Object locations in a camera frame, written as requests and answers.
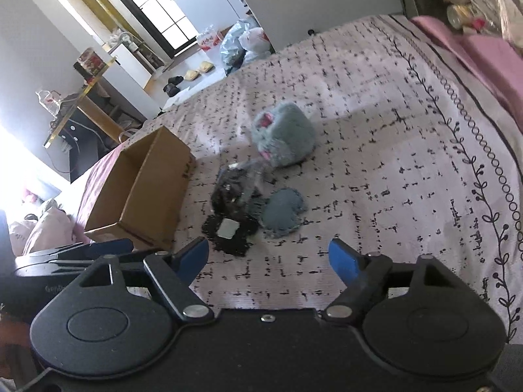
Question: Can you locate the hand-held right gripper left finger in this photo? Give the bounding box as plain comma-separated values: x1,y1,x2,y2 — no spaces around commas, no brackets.
77,237,215,322

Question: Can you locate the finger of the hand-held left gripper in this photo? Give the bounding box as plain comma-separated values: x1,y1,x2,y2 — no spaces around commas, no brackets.
18,239,135,263
49,251,148,272

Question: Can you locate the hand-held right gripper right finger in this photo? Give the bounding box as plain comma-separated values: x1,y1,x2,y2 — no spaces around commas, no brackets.
322,238,455,327

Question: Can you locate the black cloth with white label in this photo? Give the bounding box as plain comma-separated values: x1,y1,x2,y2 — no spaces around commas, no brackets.
202,212,260,258

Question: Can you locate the black lace garment with tag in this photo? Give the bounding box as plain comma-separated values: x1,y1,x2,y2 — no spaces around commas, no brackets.
210,161,270,217

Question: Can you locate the brown cardboard box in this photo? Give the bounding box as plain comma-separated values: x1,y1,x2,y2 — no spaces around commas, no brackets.
84,126,197,252

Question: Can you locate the pink bed sheet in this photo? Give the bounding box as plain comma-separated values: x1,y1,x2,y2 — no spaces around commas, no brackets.
76,143,135,229

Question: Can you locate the black desk panel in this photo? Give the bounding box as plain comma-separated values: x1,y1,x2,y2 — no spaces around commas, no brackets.
45,118,103,182

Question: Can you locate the clear plastic bag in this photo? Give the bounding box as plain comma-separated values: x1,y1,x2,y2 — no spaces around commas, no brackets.
36,89,62,115

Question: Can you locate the white floor mat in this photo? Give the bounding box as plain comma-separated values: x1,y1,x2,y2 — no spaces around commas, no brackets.
161,55,229,111

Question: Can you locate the low white cabinet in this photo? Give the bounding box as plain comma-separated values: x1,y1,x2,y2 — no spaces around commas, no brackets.
102,43,164,90

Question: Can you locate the red printed box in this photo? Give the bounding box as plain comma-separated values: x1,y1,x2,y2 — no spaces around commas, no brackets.
74,48,105,78

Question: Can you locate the white desk fan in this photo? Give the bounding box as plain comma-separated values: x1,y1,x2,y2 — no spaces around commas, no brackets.
108,30,137,50

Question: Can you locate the silver plastic bag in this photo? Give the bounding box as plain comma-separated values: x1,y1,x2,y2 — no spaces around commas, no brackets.
220,18,262,70

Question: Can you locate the red and white bag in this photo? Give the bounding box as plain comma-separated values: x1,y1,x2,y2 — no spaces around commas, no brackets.
196,24,223,52

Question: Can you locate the white plastic bag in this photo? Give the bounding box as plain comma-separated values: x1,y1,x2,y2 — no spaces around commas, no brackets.
239,28,272,56

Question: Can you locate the pink pillow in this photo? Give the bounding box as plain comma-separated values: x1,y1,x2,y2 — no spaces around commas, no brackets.
411,15,523,119

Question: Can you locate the black-framed window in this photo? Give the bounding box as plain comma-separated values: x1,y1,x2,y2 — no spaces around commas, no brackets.
96,0,197,56

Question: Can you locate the tall white cabinet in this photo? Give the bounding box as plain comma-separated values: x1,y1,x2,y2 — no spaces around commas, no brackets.
172,0,258,35

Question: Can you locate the large crumpled clear bag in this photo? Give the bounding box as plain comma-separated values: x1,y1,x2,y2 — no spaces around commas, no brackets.
433,0,523,45

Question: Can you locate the glass desk with gold frame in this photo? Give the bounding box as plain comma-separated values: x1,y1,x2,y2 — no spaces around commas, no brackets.
43,55,123,150

